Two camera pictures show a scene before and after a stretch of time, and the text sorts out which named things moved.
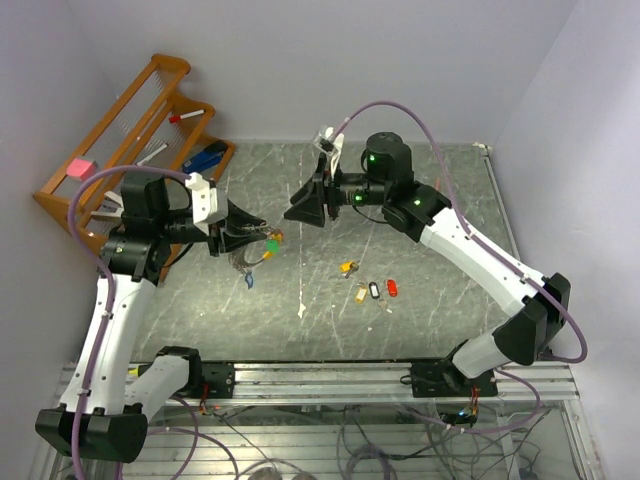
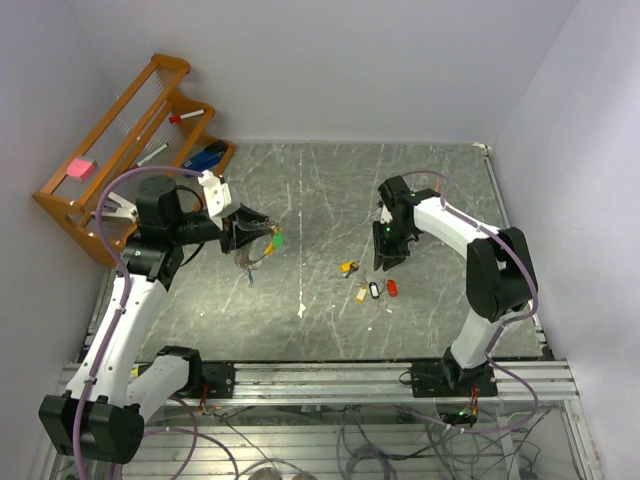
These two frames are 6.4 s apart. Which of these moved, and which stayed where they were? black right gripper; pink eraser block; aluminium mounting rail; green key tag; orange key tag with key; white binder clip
Moved: black right gripper; green key tag
Stayed: pink eraser block; white binder clip; orange key tag with key; aluminium mounting rail
